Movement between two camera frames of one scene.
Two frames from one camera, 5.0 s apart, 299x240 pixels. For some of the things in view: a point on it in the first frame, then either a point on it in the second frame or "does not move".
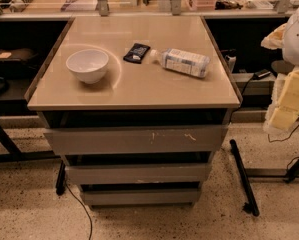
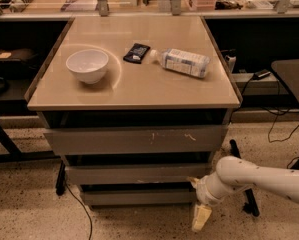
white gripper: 297,40 to 203,192
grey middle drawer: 136,173 does not move
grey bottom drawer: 141,194 does not move
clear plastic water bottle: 182,61 does not move
